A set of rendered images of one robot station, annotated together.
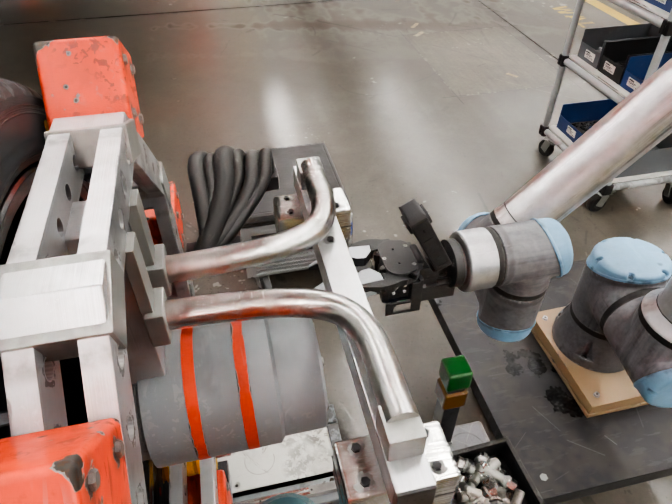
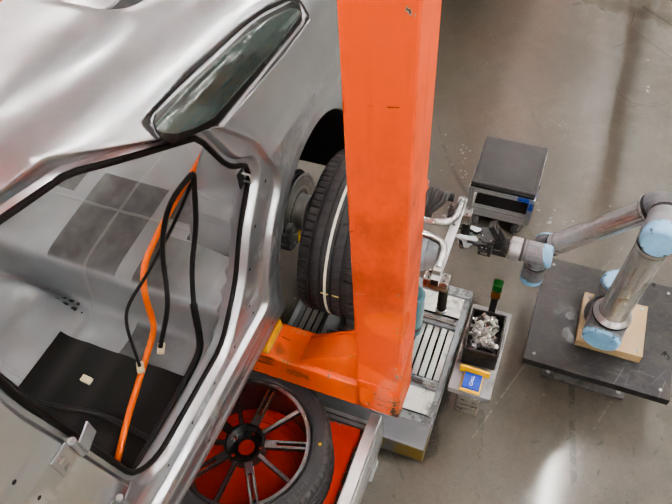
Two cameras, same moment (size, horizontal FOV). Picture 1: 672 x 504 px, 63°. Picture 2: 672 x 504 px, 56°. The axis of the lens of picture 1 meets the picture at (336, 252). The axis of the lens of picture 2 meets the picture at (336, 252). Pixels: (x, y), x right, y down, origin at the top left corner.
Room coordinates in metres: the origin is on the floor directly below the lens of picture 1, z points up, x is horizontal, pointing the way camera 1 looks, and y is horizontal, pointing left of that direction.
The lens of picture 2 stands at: (-1.07, -0.59, 2.79)
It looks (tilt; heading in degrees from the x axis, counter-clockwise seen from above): 51 degrees down; 38
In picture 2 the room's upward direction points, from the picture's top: 5 degrees counter-clockwise
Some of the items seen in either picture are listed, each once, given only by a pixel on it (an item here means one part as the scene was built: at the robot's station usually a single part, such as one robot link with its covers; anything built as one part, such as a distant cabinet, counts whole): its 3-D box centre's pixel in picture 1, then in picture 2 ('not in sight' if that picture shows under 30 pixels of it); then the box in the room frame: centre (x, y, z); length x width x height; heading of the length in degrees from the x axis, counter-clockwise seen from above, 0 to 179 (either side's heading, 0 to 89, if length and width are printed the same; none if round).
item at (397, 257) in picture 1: (415, 272); (493, 244); (0.58, -0.12, 0.80); 0.12 x 0.08 x 0.09; 103
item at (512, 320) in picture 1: (508, 298); (533, 269); (0.63, -0.28, 0.69); 0.12 x 0.09 x 0.12; 5
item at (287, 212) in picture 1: (311, 217); (460, 214); (0.54, 0.03, 0.93); 0.09 x 0.05 x 0.05; 103
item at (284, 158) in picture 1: (290, 216); (506, 185); (1.53, 0.16, 0.17); 0.43 x 0.36 x 0.34; 13
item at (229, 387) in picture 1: (222, 385); (413, 249); (0.35, 0.12, 0.85); 0.21 x 0.14 x 0.14; 103
